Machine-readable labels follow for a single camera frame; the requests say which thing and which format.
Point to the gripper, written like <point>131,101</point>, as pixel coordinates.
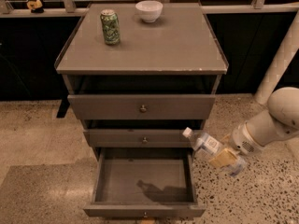
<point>241,141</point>

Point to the blue label plastic bottle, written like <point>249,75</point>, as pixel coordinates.
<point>207,147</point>

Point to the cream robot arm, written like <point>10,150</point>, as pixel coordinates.
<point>278,122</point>

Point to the grey open bottom drawer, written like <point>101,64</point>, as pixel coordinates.
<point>144,182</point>

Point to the grey drawer cabinet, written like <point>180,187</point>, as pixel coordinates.
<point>176,54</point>

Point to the grey middle drawer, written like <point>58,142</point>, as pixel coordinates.
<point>135,138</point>

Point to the grey top drawer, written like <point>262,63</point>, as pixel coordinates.
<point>141,106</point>

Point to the white diagonal pole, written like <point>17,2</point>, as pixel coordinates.
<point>286,51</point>

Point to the white ceramic bowl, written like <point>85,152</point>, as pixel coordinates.
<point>149,11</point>

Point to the green soda can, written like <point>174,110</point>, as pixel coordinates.
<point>110,26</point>

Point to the metal railing ledge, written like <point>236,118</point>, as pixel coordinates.
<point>149,3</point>

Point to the yellow black object on ledge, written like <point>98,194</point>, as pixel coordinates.
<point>35,6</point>

